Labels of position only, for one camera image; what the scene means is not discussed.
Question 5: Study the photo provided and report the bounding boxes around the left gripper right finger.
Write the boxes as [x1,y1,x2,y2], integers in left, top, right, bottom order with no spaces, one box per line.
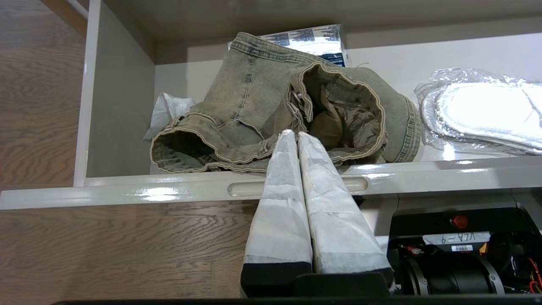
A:
[298,131,393,274]

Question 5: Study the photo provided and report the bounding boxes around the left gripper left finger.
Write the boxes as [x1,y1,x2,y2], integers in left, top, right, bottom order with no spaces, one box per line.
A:
[243,129,313,265]

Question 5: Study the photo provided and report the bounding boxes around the grey-green denim shorts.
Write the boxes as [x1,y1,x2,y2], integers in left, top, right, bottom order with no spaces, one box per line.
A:
[149,32,423,175]

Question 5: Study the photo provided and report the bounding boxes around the white cabinet drawer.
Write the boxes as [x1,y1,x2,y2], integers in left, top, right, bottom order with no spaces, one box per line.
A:
[0,0,542,211]

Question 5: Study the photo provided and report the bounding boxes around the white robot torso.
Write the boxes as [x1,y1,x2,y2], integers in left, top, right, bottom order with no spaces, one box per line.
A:
[360,191,542,296]

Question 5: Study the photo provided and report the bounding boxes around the white plastic bag roll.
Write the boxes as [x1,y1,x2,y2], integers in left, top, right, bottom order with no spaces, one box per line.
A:
[143,92,197,141]

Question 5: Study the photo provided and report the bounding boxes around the white blue printed packet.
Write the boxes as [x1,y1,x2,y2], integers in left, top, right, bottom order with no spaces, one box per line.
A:
[257,24,350,68]

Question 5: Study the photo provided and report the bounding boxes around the clear plastic slipper bag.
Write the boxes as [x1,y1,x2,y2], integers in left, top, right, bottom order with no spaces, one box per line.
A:
[414,68,542,156]

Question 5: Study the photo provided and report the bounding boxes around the white disposable slipper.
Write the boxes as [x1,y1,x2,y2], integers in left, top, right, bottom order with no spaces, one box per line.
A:
[421,81,542,151]

